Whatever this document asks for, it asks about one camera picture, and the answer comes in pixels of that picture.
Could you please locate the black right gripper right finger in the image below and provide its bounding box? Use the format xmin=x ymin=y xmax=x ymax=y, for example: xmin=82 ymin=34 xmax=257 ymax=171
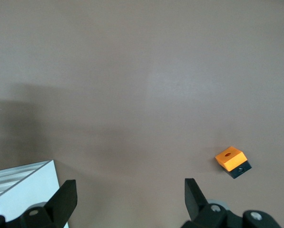
xmin=181 ymin=178 xmax=281 ymax=228

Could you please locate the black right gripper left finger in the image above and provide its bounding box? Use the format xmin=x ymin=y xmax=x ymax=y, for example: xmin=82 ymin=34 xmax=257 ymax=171
xmin=0 ymin=180 xmax=78 ymax=228

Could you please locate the white drawer cabinet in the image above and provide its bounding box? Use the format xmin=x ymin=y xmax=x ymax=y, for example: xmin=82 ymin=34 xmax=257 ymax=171
xmin=0 ymin=160 xmax=69 ymax=228

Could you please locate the orange and black button box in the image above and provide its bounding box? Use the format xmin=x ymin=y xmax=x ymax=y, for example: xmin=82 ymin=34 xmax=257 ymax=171
xmin=215 ymin=146 xmax=252 ymax=180

